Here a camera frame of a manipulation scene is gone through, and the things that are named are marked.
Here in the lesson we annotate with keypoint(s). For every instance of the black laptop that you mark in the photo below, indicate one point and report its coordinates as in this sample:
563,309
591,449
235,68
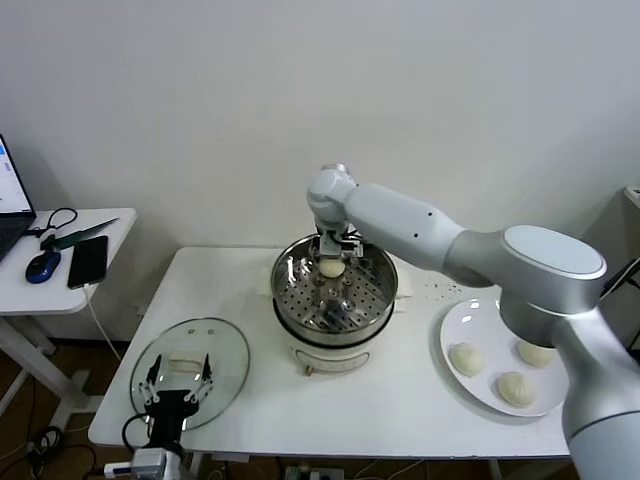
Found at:
10,190

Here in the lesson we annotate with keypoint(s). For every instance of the dark green flat tool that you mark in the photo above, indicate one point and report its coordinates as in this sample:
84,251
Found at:
75,239

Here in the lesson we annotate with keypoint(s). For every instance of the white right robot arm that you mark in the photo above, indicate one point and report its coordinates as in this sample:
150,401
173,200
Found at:
400,215

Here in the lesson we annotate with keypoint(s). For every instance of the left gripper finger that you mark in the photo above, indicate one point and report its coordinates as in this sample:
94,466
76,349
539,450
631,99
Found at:
206,372
152,375

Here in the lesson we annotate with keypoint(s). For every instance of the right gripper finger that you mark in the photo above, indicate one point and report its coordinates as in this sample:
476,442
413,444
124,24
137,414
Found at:
317,270
349,262

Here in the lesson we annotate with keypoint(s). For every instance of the black smartphone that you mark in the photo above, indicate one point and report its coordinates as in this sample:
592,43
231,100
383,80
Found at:
89,262

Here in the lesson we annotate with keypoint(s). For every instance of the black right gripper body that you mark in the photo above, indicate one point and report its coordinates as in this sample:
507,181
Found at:
350,234

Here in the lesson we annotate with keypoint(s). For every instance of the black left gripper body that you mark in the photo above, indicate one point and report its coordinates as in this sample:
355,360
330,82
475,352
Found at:
170,407

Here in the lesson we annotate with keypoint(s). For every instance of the white electric pot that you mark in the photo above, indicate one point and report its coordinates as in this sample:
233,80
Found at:
330,357

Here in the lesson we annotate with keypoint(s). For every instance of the white steamed baozi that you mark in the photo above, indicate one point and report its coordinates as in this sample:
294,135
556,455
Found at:
331,270
467,360
532,356
516,389

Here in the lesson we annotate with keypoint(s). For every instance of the perforated steel steamer basket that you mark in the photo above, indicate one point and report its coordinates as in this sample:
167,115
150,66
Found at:
295,285

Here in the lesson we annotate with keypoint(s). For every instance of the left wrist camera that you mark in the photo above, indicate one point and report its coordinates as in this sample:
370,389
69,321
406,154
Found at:
119,469

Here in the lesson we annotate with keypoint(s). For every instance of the white side table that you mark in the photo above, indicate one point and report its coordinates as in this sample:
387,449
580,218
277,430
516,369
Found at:
30,300

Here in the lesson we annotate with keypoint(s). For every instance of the large white plate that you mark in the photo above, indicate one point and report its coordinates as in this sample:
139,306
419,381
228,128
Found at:
460,320

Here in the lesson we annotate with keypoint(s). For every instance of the blue computer mouse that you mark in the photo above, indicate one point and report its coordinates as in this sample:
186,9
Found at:
42,267

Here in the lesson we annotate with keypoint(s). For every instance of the round glass pot lid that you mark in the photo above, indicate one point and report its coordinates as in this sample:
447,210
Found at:
227,342

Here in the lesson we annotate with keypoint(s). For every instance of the floor power strip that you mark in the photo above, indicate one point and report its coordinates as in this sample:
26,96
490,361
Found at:
315,474

